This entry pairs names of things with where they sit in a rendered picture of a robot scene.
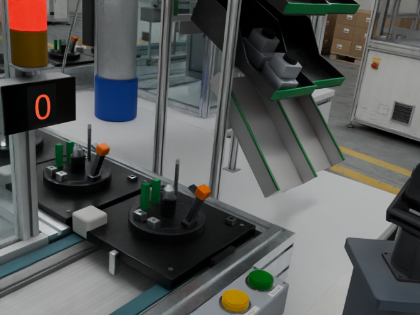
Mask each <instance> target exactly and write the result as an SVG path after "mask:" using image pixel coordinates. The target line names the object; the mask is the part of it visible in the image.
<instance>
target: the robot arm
mask: <svg viewBox="0 0 420 315"><path fill-rule="evenodd" d="M410 209H412V210H415V211H417V212H419V213H420V163H419V164H418V165H417V166H415V167H414V169H413V170H412V173H411V177H410V178H409V179H408V180H407V181H406V183H405V185H404V186H403V187H402V189H401V190H400V191H399V192H398V194H397V196H396V197H395V198H394V200H393V201H392V203H391V204H390V205H389V207H388V208H387V210H386V221H388V222H390V223H393V224H395V225H397V226H399V227H400V228H399V232H398V235H397V239H396V243H395V246H394V250H393V252H382V255H381V256H382V257H383V259H384V260H385V262H386V264H387V266H388V268H389V269H390V271H391V272H392V275H393V276H394V278H395V279H396V280H397V281H399V282H405V283H420V216H418V215H417V214H414V213H413V212H410V211H409V210H410Z"/></svg>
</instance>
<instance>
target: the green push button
mask: <svg viewBox="0 0 420 315"><path fill-rule="evenodd" d="M273 282H274V278H273V276H272V275H271V274H269V273H268V272H266V271H263V270H255V271H252V272H250V273H249V276H248V283H249V284H250V285H251V286H252V287H254V288H256V289H260V290H266V289H270V288H271V287H272V286H273Z"/></svg>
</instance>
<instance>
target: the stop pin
mask: <svg viewBox="0 0 420 315"><path fill-rule="evenodd" d="M119 259H120V253H119V252H117V251H116V250H113V251H111V252H109V272H110V273H111V274H113V275H116V274H118V273H119Z"/></svg>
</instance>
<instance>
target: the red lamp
mask: <svg viewBox="0 0 420 315"><path fill-rule="evenodd" d="M8 11H9V27H10V28H11V29H15V30H19V31H45V30H46V29H47V9H46V0H8Z"/></svg>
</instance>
